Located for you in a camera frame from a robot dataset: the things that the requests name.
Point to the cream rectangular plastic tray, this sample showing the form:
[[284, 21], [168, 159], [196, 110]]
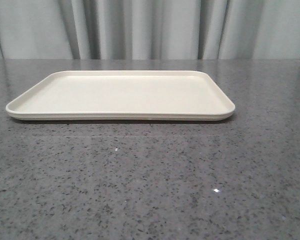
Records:
[[168, 95]]

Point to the grey pleated curtain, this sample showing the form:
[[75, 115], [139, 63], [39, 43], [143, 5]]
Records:
[[150, 29]]

